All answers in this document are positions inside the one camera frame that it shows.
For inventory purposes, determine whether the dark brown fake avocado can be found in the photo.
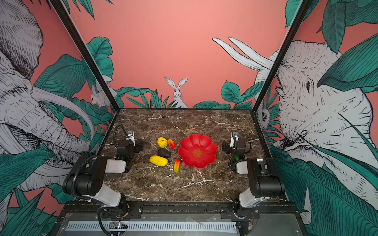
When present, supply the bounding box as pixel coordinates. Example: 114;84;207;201
157;148;172;158

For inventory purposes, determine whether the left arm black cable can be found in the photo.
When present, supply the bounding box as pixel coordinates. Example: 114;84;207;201
113;123;131;148

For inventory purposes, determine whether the yellow oblong fake mango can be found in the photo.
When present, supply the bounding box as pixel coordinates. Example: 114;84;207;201
150;155;168;167

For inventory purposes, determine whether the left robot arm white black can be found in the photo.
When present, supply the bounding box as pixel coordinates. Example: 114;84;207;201
63;140;144;218

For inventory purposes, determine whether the right black frame post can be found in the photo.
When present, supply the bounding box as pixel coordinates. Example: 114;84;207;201
252;0;313;114

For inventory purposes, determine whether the black front mounting rail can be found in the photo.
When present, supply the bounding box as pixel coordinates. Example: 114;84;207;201
58;201;299;220

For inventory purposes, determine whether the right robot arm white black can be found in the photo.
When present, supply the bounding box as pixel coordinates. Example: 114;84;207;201
222;141;285;208

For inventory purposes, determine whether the small red orange fake fruit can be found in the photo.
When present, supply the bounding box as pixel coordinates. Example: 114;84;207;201
167;139;176;149

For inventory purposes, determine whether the yellow bumpy round fake fruit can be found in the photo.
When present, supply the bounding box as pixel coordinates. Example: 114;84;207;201
157;137;168;148

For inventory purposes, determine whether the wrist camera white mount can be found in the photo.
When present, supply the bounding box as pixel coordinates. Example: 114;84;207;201
230;132;239;147
126;131;135;146

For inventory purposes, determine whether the white perforated LED strip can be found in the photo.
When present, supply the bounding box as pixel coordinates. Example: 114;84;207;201
64;221;238;233

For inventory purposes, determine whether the red flower-shaped fruit bowl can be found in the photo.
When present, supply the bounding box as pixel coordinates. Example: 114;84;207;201
178;134;218;169

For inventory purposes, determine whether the black frame post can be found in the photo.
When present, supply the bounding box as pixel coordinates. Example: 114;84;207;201
252;0;313;114
50;0;121;112

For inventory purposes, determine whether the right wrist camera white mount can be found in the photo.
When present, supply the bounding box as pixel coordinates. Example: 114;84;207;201
230;132;239;147

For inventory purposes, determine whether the red yellow green fake fruit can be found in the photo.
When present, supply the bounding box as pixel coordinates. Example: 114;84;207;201
173;159;181;173

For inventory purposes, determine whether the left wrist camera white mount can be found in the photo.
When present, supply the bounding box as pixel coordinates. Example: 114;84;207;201
126;131;135;146

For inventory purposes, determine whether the left black frame post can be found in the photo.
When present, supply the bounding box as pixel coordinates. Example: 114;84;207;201
50;0;121;112

